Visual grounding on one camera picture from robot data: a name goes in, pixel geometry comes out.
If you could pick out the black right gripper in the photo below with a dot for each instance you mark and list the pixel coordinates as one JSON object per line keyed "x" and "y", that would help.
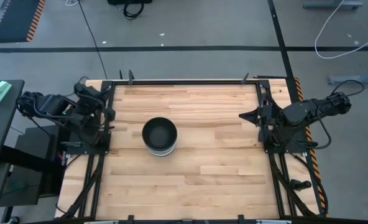
{"x": 268, "y": 116}

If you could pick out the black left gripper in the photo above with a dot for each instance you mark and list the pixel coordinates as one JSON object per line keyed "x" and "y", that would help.
{"x": 97, "y": 107}

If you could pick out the dark grey bowl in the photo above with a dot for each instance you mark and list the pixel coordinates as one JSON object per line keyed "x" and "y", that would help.
{"x": 159, "y": 133}

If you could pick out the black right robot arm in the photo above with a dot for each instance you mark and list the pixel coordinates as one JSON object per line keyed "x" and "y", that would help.
{"x": 299, "y": 112}

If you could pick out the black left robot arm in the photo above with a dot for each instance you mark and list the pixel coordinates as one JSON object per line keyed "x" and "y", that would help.
{"x": 50, "y": 105}

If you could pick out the black cabinet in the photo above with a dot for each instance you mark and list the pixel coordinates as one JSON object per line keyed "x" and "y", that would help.
{"x": 44, "y": 146}

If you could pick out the grey desk foot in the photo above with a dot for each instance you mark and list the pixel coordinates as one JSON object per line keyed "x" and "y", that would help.
{"x": 333, "y": 4}
{"x": 352, "y": 79}

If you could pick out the black desk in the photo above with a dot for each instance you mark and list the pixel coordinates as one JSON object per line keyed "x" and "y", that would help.
{"x": 0, "y": 130}

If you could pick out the black equipment box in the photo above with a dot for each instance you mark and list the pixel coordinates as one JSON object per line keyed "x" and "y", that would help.
{"x": 129, "y": 2}

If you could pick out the black orange-striped floor mat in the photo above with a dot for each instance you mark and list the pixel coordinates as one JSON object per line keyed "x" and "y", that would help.
{"x": 14, "y": 18}

